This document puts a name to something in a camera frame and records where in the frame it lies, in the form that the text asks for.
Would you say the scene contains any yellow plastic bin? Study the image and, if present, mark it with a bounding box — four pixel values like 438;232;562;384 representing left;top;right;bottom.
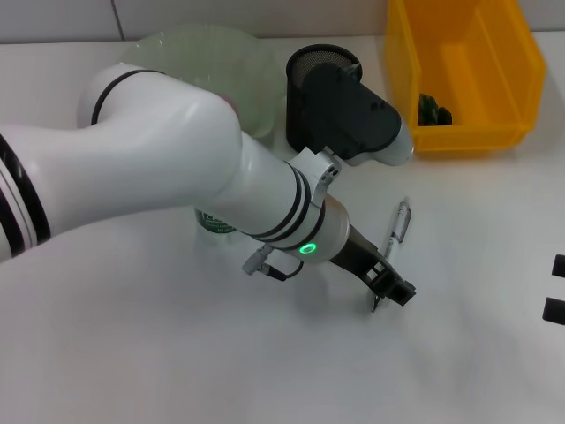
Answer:
382;0;548;155

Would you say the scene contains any left arm cable with connector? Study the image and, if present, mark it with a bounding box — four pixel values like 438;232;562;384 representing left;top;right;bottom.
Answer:
241;245;306;282

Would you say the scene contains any pale green glass fruit plate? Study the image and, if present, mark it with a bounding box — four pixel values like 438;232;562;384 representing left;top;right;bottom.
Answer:
118;25;288;139

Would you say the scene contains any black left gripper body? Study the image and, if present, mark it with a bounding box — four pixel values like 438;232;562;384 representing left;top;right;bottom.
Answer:
328;223;390;288

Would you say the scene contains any black mesh pen holder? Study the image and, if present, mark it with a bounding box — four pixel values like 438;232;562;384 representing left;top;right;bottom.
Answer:
285;43;364;152

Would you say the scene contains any clear water bottle green label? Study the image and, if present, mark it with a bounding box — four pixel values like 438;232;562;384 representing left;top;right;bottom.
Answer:
193;207;242;242

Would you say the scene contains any pink peach toy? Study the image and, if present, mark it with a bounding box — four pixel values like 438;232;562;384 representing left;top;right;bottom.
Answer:
220;95;242;118

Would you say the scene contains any silver ballpoint pen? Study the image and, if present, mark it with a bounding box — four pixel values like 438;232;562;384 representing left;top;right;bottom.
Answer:
369;197;414;314

